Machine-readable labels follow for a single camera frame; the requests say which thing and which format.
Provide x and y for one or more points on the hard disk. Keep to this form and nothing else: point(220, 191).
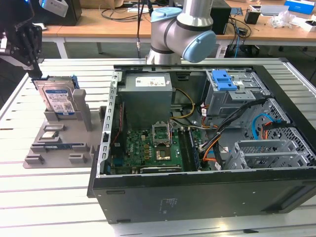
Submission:
point(58, 98)

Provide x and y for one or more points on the silver disk bay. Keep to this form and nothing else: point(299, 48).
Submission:
point(261, 148)

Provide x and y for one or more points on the black RAM slot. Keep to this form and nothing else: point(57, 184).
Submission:
point(184, 150)

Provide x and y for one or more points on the blue plastic drive carrier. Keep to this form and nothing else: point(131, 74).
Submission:
point(222, 80)

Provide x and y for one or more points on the metal locking lever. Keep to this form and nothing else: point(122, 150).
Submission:
point(169, 133)

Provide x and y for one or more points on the grey power supply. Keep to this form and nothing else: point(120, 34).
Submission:
point(145, 106)

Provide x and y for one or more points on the installed RAM stick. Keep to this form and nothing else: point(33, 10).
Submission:
point(195, 153)

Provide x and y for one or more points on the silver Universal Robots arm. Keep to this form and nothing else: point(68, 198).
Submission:
point(163, 32)

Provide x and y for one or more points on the white box with black insert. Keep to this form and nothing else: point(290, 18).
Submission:
point(309, 26)

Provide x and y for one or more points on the crumpled clear plastic bag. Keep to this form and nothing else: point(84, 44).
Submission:
point(281, 19)

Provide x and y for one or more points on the silver flat tray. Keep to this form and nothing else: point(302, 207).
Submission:
point(271, 10)

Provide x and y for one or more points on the green motherboard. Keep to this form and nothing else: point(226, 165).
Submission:
point(143, 148)

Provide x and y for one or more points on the CPU socket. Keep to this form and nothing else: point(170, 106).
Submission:
point(163, 154)

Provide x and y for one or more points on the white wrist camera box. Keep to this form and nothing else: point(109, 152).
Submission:
point(56, 7)

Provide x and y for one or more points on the crumpled white paper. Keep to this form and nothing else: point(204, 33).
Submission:
point(42, 27)

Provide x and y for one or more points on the small black computer tower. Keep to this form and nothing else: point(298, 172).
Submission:
point(222, 19)

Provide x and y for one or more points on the large black computer box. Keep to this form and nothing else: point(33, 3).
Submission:
point(74, 12)

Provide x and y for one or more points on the black expansion slot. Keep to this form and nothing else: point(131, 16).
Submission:
point(160, 169)

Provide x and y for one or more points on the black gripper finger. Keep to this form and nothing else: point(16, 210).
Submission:
point(22, 44)
point(35, 42)

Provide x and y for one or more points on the small black open box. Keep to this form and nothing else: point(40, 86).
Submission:
point(251, 17)

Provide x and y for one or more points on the blue green RAM stick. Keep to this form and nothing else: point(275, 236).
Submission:
point(58, 146)

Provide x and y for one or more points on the grey parts rack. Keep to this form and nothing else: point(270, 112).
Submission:
point(66, 138)

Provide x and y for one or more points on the blue cardboard box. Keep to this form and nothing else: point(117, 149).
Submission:
point(298, 6)

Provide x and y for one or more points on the black PC case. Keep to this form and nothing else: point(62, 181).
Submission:
point(197, 197)

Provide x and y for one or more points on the silver CPU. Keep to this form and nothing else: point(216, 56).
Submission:
point(50, 135)

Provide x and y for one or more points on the silver drive cage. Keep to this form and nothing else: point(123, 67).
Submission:
point(222, 103)

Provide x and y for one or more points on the wooden desk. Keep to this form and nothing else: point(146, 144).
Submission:
point(98, 27)
point(271, 32)

